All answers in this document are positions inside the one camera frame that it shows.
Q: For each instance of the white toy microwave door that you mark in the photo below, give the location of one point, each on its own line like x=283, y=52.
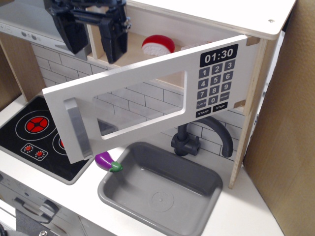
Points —
x=103, y=111

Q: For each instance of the dark grey toy faucet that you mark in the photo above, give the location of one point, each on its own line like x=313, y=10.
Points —
x=183, y=144

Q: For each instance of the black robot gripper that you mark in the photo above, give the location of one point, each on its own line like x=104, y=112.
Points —
x=70, y=16

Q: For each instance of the red white toy sushi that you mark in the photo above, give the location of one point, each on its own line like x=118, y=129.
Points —
x=158, y=45

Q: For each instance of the grey plastic sink basin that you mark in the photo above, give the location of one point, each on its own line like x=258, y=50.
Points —
x=173, y=195

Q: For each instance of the grey oven door handle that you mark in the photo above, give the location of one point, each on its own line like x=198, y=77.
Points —
x=42, y=214

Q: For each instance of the purple toy eggplant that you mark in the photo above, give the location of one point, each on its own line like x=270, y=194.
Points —
x=105, y=161

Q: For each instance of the black toy stovetop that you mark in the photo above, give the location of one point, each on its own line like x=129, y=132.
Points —
x=32, y=137

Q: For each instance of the grey range hood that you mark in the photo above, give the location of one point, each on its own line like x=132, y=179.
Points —
x=30, y=20

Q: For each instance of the white wooden microwave cabinet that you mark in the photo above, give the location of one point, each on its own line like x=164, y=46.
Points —
x=215, y=21

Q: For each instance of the brown cardboard panel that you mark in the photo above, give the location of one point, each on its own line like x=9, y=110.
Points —
x=280, y=158

